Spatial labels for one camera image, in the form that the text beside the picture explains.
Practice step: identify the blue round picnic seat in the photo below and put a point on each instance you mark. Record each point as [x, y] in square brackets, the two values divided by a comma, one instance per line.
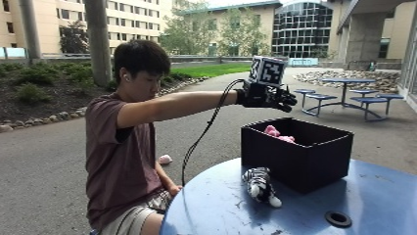
[390, 96]
[364, 91]
[322, 97]
[306, 91]
[370, 100]

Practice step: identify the white marker cube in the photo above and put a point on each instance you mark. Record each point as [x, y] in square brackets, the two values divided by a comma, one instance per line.
[267, 70]

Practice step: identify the pink soft toy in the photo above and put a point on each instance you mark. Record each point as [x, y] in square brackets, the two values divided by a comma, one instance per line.
[278, 134]

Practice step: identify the blue picnic table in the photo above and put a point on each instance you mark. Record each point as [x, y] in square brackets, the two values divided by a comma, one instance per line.
[347, 81]

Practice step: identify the black storage box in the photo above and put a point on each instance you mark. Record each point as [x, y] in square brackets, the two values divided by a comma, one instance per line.
[300, 163]

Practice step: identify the pile of grey rocks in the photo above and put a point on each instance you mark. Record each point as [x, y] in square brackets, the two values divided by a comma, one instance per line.
[370, 76]

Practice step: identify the zebra soft toy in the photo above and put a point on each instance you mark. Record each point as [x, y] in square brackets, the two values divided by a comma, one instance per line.
[260, 186]

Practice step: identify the small pink toy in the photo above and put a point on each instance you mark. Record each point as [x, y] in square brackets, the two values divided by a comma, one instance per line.
[166, 159]

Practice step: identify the blue round table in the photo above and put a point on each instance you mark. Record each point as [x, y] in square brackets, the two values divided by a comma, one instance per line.
[218, 209]

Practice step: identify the person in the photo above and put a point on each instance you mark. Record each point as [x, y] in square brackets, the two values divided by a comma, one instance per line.
[131, 130]

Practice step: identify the white earbud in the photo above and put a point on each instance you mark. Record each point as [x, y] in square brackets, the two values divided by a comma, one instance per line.
[127, 77]

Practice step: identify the maroon t-shirt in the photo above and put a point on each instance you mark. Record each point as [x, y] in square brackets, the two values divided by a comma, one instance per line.
[118, 156]

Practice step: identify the thick grey concrete pillar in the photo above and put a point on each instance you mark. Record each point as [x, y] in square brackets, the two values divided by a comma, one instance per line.
[98, 39]

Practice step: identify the plaid shorts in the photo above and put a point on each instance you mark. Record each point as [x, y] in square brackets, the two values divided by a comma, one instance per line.
[135, 218]

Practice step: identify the row of border stones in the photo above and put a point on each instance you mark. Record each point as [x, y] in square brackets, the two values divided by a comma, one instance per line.
[53, 118]

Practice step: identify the thin grey concrete pillar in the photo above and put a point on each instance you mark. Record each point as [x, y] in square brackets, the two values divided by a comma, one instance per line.
[31, 29]

